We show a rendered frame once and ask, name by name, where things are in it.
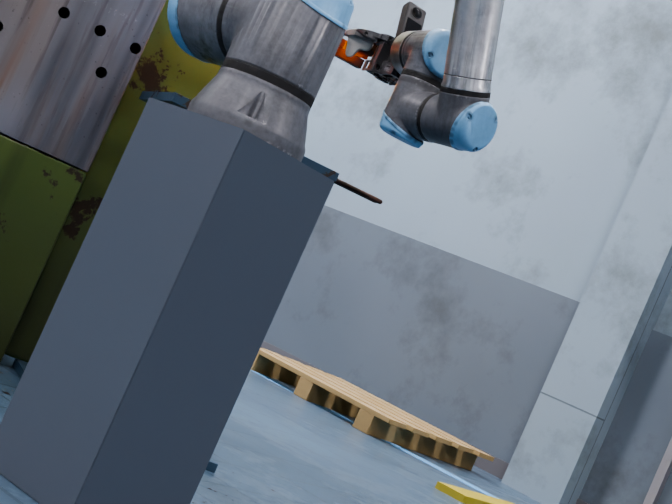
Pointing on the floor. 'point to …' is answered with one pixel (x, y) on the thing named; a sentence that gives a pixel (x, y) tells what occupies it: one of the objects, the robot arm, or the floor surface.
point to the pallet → (367, 410)
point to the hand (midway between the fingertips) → (372, 46)
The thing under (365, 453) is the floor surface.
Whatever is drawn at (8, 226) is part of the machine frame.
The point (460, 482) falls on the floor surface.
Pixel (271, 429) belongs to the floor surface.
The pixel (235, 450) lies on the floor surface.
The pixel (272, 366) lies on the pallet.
